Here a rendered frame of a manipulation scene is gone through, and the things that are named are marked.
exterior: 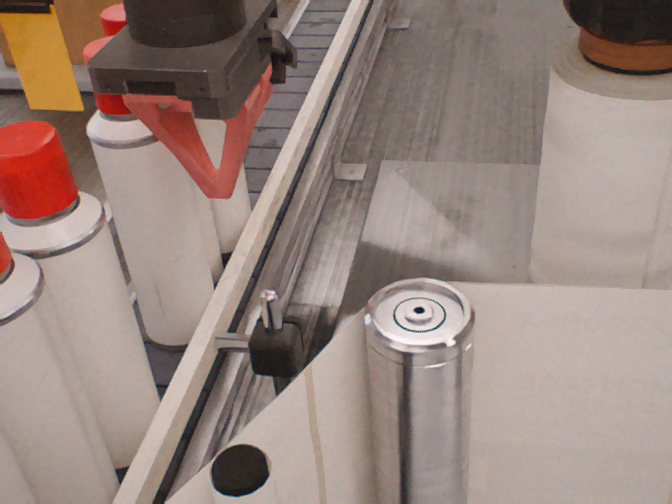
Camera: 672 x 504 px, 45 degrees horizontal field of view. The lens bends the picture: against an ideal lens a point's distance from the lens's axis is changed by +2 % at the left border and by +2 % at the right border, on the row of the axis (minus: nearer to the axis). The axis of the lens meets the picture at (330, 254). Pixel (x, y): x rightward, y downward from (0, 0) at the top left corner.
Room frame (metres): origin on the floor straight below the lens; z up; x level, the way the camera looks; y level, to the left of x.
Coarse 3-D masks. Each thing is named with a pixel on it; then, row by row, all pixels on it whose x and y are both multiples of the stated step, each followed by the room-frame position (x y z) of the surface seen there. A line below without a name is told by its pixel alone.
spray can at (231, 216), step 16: (208, 128) 0.50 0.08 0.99; (224, 128) 0.50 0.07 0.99; (208, 144) 0.50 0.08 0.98; (240, 176) 0.51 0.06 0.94; (240, 192) 0.51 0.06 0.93; (224, 208) 0.50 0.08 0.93; (240, 208) 0.50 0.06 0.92; (224, 224) 0.50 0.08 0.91; (240, 224) 0.50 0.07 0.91; (224, 240) 0.50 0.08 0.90; (224, 256) 0.49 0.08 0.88
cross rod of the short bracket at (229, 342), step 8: (216, 336) 0.37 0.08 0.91; (224, 336) 0.37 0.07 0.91; (232, 336) 0.37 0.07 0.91; (240, 336) 0.37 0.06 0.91; (248, 336) 0.37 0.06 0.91; (216, 344) 0.37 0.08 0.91; (224, 344) 0.37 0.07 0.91; (232, 344) 0.37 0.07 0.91; (240, 344) 0.37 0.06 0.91; (240, 352) 0.37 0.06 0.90; (248, 352) 0.36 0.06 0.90
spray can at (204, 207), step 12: (108, 12) 0.47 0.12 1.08; (120, 12) 0.47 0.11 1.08; (108, 24) 0.46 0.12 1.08; (120, 24) 0.46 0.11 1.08; (108, 36) 0.46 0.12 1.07; (192, 180) 0.46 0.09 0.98; (204, 204) 0.46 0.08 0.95; (204, 216) 0.46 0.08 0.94; (204, 228) 0.46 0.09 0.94; (216, 240) 0.47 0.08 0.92; (216, 252) 0.47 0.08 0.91; (216, 264) 0.46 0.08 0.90; (216, 276) 0.46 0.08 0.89
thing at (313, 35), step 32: (320, 0) 1.04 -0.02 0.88; (320, 32) 0.93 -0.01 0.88; (320, 64) 0.84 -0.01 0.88; (288, 96) 0.77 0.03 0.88; (256, 128) 0.71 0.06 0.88; (288, 128) 0.70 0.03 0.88; (320, 128) 0.72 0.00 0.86; (256, 160) 0.64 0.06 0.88; (256, 192) 0.59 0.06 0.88; (288, 192) 0.58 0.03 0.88; (160, 352) 0.40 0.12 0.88; (224, 352) 0.39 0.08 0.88; (160, 384) 0.37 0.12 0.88; (192, 416) 0.34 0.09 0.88
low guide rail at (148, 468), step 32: (352, 0) 0.93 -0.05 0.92; (352, 32) 0.87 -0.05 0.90; (320, 96) 0.70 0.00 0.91; (288, 160) 0.58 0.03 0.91; (256, 224) 0.49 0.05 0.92; (256, 256) 0.47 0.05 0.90; (224, 288) 0.42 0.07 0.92; (224, 320) 0.39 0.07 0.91; (192, 352) 0.36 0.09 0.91; (192, 384) 0.33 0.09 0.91; (160, 416) 0.31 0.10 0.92; (160, 448) 0.29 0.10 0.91; (128, 480) 0.27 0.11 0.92; (160, 480) 0.28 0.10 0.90
